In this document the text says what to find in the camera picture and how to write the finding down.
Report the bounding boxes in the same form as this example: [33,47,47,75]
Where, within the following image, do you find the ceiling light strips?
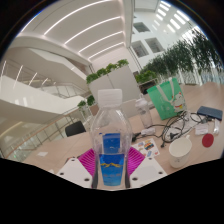
[43,0,126,61]

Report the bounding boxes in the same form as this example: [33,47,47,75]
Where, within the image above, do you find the green plant hedge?
[134,28,224,86]

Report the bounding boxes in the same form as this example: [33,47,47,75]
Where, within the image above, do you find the potted green plants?
[77,94,98,116]

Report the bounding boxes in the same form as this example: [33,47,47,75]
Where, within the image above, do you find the green tote bag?
[146,77,188,121]

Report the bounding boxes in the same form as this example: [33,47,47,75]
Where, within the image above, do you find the green plants on cabinet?
[85,58,130,85]

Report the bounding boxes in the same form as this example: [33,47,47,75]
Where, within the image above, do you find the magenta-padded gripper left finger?
[56,148,98,190]

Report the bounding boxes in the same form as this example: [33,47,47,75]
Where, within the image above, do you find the glass balcony railing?
[0,106,94,161]

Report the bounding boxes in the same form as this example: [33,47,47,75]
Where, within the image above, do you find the flat round red coaster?
[201,133,215,148]

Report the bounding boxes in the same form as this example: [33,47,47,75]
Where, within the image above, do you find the white mug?
[167,135,194,169]

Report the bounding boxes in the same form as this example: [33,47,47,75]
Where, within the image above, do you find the dark blue keyboard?
[196,105,224,122]

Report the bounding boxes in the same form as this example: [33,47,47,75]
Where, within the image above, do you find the white cabinet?
[88,63,141,108]

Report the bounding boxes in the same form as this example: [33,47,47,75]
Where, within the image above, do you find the white power adapter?
[139,126,156,137]

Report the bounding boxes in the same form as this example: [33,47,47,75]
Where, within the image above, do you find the clear white-lidded shaker bottle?
[134,94,155,129]

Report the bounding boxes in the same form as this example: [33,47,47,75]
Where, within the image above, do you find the black cables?
[131,111,213,149]

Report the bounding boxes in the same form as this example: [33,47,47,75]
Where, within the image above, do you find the clear blue-labelled water bottle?
[90,88,134,187]

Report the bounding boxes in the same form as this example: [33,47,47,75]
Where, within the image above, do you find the white chair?
[120,99,141,119]

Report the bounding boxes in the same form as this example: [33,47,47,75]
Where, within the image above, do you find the black chair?
[64,120,87,138]

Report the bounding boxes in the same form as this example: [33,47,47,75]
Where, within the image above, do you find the white paper card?
[194,123,210,136]

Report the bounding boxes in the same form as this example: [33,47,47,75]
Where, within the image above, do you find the colourful sticker sheet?
[133,138,161,159]

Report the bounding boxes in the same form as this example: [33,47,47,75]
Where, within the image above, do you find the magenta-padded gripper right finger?
[124,146,168,188]

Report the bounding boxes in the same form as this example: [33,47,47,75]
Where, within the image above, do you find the white plastic packet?
[213,118,222,136]

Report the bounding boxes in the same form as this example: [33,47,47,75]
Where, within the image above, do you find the low planter with plants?
[134,69,159,94]

